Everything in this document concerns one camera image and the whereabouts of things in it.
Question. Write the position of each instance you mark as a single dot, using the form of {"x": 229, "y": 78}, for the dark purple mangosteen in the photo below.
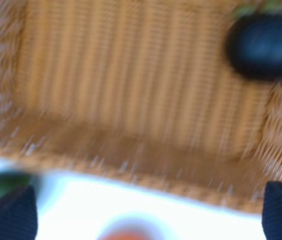
{"x": 253, "y": 44}

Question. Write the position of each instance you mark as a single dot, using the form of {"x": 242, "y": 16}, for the green avocado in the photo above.
{"x": 9, "y": 180}

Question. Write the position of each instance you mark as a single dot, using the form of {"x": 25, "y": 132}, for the orange wicker basket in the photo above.
{"x": 139, "y": 91}

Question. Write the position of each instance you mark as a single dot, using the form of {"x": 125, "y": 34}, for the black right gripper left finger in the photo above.
{"x": 18, "y": 214}

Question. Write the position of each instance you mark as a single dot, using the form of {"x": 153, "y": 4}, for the orange tangerine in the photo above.
{"x": 130, "y": 231}

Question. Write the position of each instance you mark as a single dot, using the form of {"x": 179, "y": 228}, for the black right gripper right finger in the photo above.
{"x": 272, "y": 211}

